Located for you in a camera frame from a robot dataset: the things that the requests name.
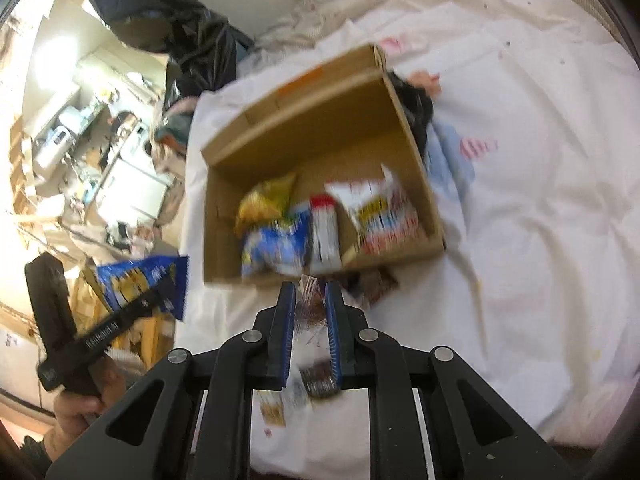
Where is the brown cardboard box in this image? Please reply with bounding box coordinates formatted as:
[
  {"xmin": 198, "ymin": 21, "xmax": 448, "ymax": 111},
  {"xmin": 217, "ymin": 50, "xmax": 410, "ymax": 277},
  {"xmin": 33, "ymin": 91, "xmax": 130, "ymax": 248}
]
[{"xmin": 201, "ymin": 44, "xmax": 446, "ymax": 288}]

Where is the white cartoon chip packet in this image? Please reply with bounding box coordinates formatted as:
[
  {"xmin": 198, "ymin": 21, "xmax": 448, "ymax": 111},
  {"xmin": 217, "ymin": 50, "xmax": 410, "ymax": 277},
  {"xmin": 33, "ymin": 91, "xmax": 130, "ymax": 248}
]
[{"xmin": 325, "ymin": 164, "xmax": 421, "ymax": 256}]

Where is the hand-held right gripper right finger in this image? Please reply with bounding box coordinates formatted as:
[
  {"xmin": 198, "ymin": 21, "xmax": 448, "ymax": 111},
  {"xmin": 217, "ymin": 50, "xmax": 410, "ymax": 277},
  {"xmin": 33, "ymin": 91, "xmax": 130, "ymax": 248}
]
[{"xmin": 325, "ymin": 280, "xmax": 576, "ymax": 480}]

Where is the blue white snack packet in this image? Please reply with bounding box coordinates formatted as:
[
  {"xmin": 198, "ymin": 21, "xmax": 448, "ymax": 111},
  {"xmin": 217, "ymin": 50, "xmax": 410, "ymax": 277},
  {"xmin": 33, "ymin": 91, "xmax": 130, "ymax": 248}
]
[{"xmin": 240, "ymin": 205, "xmax": 313, "ymax": 278}]

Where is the black cloth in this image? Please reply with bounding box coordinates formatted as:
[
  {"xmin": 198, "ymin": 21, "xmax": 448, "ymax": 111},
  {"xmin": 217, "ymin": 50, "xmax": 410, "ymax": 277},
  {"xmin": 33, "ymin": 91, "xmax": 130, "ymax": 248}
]
[{"xmin": 387, "ymin": 71, "xmax": 435, "ymax": 161}]

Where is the white red snack bar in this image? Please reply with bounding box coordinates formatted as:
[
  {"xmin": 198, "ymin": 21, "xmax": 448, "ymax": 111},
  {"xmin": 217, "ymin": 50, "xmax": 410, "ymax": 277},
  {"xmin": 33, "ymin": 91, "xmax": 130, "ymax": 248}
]
[{"xmin": 309, "ymin": 194, "xmax": 343, "ymax": 273}]

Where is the crumpled floral duvet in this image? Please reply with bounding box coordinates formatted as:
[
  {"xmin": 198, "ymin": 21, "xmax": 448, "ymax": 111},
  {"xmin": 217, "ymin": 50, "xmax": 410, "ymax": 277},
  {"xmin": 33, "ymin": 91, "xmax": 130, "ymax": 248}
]
[{"xmin": 255, "ymin": 0, "xmax": 361, "ymax": 51}]

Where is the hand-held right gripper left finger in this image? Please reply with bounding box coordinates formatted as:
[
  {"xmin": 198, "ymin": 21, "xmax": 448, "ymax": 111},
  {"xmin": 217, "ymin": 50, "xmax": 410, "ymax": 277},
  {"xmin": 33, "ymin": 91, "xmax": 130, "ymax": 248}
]
[{"xmin": 45, "ymin": 280, "xmax": 301, "ymax": 480}]

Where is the white water heater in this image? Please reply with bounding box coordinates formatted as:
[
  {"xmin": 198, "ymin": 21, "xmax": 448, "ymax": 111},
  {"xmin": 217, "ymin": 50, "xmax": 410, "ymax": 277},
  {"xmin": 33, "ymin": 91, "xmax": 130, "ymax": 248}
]
[{"xmin": 32, "ymin": 107, "xmax": 83, "ymax": 173}]

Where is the pink blanket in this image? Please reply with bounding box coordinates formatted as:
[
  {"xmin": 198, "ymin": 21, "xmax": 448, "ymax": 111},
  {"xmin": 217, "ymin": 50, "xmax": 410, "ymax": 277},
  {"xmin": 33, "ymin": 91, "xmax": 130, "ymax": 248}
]
[{"xmin": 540, "ymin": 375, "xmax": 640, "ymax": 451}]

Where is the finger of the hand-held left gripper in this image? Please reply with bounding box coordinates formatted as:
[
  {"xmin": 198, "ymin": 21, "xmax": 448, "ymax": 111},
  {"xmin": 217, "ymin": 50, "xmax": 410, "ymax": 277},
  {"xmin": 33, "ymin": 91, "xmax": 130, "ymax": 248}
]
[{"xmin": 117, "ymin": 282, "xmax": 178, "ymax": 332}]

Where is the small cartoon candy packet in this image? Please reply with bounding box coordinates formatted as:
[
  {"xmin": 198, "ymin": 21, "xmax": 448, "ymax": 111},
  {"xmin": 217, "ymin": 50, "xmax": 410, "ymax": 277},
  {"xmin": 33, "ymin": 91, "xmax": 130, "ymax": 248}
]
[{"xmin": 257, "ymin": 389, "xmax": 288, "ymax": 428}]

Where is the black plastic bag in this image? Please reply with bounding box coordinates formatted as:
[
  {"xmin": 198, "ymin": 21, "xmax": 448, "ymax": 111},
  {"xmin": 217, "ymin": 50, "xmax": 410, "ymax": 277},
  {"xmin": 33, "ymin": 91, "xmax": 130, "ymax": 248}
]
[{"xmin": 67, "ymin": 0, "xmax": 256, "ymax": 126}]

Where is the person's left forearm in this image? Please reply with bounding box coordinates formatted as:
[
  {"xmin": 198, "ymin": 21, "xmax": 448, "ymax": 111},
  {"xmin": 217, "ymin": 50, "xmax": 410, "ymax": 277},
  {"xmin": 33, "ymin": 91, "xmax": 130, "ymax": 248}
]
[{"xmin": 20, "ymin": 435, "xmax": 66, "ymax": 466}]

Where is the blue yellow snack packet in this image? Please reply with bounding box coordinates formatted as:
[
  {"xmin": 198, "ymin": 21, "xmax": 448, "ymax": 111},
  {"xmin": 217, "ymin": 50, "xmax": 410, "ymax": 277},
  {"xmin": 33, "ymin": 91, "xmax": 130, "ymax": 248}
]
[{"xmin": 95, "ymin": 255, "xmax": 190, "ymax": 322}]

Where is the clear red-print snack packet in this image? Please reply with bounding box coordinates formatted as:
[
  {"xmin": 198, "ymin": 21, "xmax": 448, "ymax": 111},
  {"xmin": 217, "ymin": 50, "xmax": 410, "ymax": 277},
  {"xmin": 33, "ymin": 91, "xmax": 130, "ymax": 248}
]
[{"xmin": 292, "ymin": 275, "xmax": 346, "ymax": 401}]

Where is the yellow chip packet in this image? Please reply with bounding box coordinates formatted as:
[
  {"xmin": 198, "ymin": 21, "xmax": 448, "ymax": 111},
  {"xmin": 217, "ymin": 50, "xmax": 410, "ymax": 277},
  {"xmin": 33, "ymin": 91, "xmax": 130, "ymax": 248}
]
[{"xmin": 235, "ymin": 172, "xmax": 298, "ymax": 236}]

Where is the white kitchen cabinet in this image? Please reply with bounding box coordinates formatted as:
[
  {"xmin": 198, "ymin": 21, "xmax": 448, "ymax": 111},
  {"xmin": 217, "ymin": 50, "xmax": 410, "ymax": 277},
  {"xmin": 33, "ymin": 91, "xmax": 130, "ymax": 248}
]
[{"xmin": 95, "ymin": 160, "xmax": 168, "ymax": 221}]

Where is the person's left hand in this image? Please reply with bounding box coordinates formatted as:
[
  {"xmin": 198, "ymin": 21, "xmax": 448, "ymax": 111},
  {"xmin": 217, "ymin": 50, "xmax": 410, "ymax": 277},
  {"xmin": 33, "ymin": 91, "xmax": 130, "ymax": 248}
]
[{"xmin": 52, "ymin": 355, "xmax": 128, "ymax": 443}]

